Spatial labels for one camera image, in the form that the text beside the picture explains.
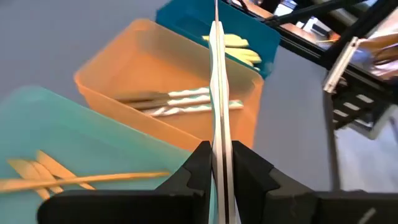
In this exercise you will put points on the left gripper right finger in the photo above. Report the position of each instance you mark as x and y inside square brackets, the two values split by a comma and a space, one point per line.
[295, 205]

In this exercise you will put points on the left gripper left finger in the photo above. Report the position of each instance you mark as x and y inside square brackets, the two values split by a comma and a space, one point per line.
[140, 207]

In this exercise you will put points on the blue-grey table mat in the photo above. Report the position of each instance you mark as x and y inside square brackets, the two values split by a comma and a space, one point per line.
[295, 124]

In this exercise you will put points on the teal plastic bin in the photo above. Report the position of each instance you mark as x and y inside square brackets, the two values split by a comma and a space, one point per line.
[77, 133]

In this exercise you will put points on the orange plastic bin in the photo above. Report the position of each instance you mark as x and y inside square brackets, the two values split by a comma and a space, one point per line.
[149, 62]

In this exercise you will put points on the dark blue plastic bin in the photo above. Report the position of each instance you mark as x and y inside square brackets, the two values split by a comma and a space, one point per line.
[248, 25]

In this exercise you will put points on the black table frame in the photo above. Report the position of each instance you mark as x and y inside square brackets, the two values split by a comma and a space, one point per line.
[357, 77]

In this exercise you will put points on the silver metal bracket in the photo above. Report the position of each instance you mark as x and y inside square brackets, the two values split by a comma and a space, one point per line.
[340, 65]

